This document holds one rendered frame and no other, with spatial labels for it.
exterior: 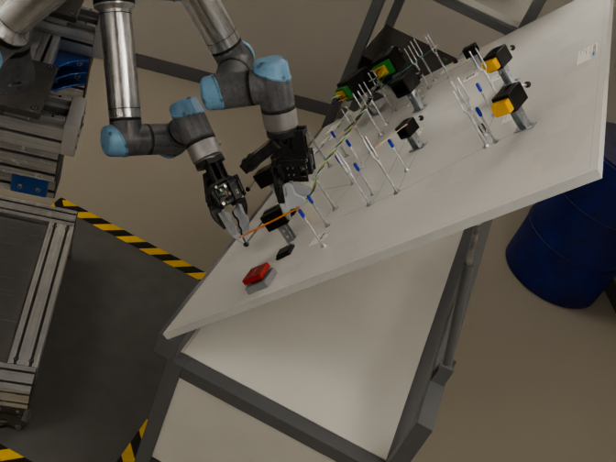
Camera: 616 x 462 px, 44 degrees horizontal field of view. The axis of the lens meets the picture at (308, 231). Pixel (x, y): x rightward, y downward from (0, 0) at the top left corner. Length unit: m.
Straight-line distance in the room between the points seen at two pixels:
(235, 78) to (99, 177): 2.02
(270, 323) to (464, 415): 1.41
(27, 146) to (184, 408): 0.74
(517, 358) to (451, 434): 0.64
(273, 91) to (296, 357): 0.70
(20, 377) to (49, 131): 0.86
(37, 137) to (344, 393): 0.97
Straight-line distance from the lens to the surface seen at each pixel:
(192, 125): 1.83
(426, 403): 1.76
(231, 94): 1.65
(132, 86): 1.88
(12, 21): 1.69
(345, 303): 2.17
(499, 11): 2.56
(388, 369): 2.06
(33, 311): 2.68
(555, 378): 3.69
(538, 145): 1.52
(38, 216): 3.01
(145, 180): 3.65
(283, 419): 1.84
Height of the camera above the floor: 2.22
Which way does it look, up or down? 37 degrees down
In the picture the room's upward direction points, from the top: 23 degrees clockwise
